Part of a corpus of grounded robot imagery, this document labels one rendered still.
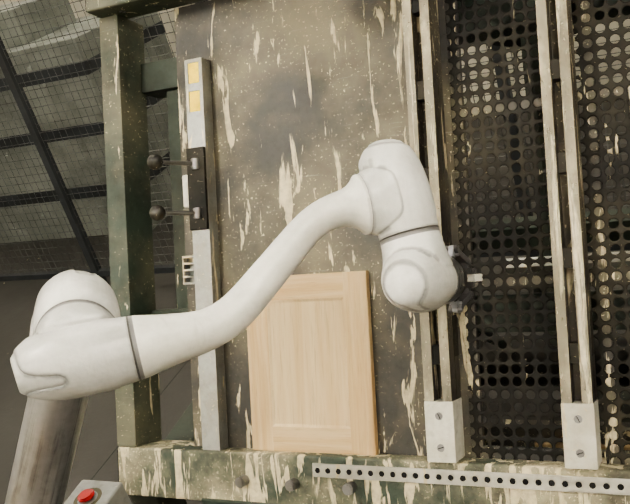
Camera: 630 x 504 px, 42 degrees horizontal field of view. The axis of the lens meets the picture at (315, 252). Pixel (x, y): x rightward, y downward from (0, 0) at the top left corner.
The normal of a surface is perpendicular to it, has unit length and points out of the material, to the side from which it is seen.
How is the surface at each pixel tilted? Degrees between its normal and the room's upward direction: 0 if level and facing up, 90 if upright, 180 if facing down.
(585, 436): 60
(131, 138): 90
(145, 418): 90
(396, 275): 55
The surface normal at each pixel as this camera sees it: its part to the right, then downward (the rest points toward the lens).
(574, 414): -0.43, -0.01
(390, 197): 0.04, -0.11
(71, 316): -0.06, -0.85
